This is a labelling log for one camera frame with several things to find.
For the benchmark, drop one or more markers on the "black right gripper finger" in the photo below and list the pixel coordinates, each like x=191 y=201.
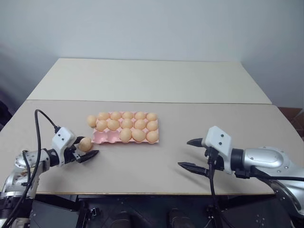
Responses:
x=193 y=167
x=196 y=142

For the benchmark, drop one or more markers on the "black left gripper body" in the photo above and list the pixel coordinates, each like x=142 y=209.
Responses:
x=71 y=155

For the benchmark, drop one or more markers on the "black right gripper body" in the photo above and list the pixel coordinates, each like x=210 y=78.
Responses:
x=215 y=162

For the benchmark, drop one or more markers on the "tan egg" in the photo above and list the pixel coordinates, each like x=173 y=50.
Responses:
x=127 y=123
x=140 y=115
x=138 y=135
x=152 y=125
x=126 y=135
x=91 y=120
x=116 y=115
x=113 y=125
x=103 y=116
x=128 y=115
x=139 y=124
x=85 y=144
x=101 y=125
x=151 y=116
x=152 y=137

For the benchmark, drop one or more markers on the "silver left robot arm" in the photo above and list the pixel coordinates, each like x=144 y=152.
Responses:
x=31 y=159

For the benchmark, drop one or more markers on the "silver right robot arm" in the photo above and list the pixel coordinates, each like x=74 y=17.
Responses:
x=266 y=159

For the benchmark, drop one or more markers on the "pink egg tray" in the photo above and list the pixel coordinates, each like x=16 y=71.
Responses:
x=104 y=138

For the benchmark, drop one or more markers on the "small black clamp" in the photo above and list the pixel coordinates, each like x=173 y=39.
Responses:
x=210 y=211
x=95 y=211

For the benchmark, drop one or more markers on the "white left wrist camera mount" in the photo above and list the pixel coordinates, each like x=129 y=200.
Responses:
x=62 y=139

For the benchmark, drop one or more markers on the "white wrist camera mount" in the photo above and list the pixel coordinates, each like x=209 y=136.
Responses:
x=62 y=139
x=219 y=142

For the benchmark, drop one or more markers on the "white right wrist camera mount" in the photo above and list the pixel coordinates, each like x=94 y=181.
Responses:
x=219 y=142

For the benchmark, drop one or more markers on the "black table frame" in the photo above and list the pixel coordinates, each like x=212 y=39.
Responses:
x=147 y=204

